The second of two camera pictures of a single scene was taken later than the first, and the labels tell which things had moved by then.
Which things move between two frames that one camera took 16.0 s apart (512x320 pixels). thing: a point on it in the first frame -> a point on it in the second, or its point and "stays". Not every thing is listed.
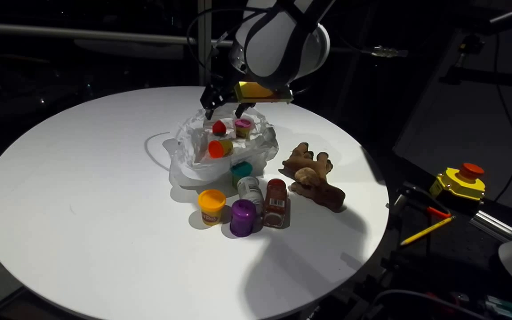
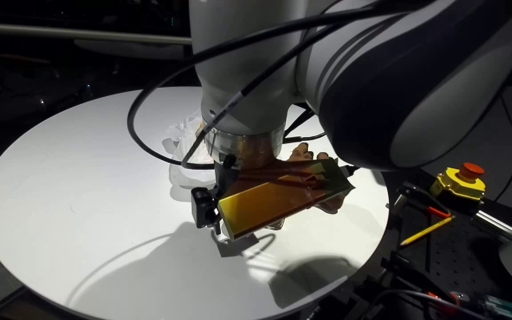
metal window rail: [204, 39] stays
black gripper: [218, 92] -> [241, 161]
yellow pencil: [428, 229] stays
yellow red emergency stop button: [465, 179] stays
